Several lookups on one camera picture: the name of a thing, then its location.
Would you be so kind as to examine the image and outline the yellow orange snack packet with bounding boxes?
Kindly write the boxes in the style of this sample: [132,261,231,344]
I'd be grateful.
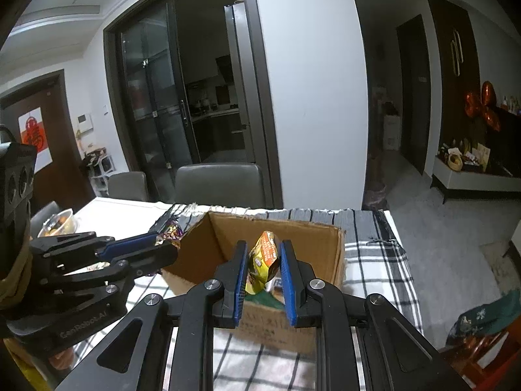
[246,230,281,295]

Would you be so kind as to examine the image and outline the purple foil candy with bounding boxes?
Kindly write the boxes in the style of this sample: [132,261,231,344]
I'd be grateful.
[155,218,184,249]

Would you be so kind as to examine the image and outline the brown cardboard box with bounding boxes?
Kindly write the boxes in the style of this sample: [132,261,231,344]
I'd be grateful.
[162,212,345,354]

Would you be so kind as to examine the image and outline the wall intercom panel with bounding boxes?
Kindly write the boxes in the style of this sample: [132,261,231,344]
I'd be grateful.
[78,113,93,135]

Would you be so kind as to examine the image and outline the red fu door poster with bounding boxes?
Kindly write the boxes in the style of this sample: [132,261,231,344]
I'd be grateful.
[18,107,53,172]

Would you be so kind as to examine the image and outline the dark glass sliding door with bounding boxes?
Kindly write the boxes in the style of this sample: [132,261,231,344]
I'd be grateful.
[103,0,283,208]

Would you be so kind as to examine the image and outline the red gift bag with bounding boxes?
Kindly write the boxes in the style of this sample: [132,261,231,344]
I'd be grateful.
[437,288,521,391]

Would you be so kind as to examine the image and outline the white shoe rack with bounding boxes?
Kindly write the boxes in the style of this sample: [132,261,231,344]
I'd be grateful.
[80,147,116,197]

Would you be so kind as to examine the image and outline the black white plaid tablecloth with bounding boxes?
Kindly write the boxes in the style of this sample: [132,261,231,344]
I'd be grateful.
[75,198,422,390]

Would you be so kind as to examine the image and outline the red foil balloon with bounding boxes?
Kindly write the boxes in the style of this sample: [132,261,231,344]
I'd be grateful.
[464,80,501,132]

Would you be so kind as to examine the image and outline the grey chair near box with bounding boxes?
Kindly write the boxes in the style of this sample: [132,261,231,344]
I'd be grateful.
[175,163,266,208]

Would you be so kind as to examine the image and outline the grey chair left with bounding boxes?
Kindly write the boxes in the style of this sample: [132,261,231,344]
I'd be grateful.
[108,171,149,201]

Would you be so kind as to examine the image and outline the green cracker packet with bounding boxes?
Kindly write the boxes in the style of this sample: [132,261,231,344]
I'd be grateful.
[245,290,284,310]

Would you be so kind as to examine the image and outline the white low tv cabinet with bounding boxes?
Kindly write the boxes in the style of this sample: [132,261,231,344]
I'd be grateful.
[430,157,521,203]

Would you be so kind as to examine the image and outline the clear fruit bowl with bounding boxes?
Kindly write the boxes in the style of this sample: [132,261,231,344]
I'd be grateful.
[37,208,78,238]

